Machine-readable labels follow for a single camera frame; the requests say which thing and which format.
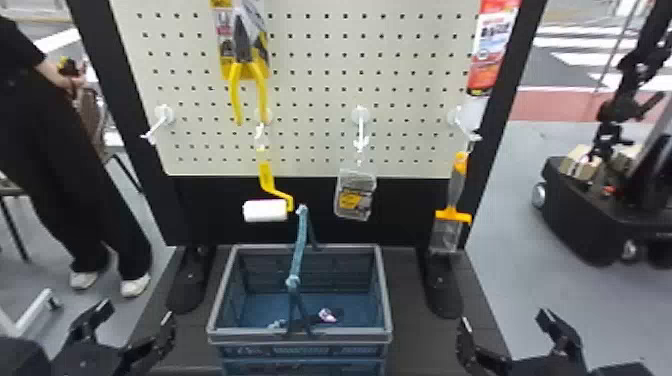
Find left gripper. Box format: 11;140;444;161
51;298;178;376

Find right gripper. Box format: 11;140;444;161
454;307;600;376

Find blue basket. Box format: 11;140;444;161
205;204;394;376

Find yellow paint roller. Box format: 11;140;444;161
241;122;296;224

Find person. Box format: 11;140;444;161
0;15;154;299

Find clear packet of screws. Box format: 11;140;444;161
332;156;379;222

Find yellow pliers on card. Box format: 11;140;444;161
209;0;273;128

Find red tool packet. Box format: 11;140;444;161
465;0;523;98

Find white pegboard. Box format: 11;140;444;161
65;0;550;320

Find yellow handled brush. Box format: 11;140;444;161
428;150;474;255

